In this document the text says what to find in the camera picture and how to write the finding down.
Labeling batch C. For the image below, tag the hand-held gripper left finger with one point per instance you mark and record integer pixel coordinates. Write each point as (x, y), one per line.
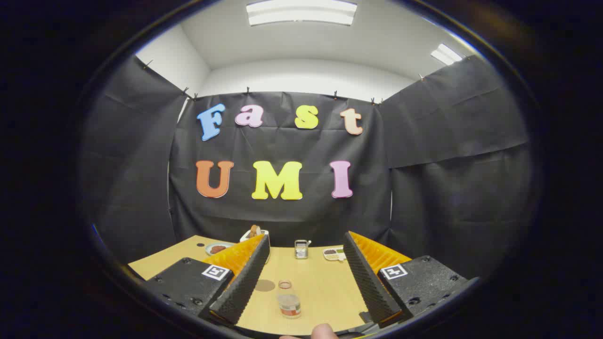
(245, 278)

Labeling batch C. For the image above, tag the clear plastic juice bottle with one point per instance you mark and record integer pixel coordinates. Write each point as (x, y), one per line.
(289, 305)

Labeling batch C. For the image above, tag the round brown coaster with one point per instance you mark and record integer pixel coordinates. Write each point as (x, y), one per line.
(264, 285)

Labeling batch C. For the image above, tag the white dish with dark food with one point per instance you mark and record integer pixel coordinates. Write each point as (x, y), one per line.
(334, 254)

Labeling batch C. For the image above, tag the white toaster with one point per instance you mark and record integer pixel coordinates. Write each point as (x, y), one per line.
(247, 237)

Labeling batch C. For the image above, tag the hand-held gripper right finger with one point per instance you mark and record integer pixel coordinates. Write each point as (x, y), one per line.
(365, 278)

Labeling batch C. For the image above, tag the brown bread slice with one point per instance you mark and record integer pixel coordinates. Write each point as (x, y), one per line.
(254, 230)

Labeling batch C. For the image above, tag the wooden table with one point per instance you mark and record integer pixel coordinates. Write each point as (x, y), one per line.
(322, 292)

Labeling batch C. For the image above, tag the round plate with brown food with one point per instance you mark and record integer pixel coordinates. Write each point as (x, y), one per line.
(217, 248)

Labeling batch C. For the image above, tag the small ceiling light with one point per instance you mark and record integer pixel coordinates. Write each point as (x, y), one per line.
(445, 54)

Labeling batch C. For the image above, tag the long ceiling light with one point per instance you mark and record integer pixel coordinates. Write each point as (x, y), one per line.
(301, 12)

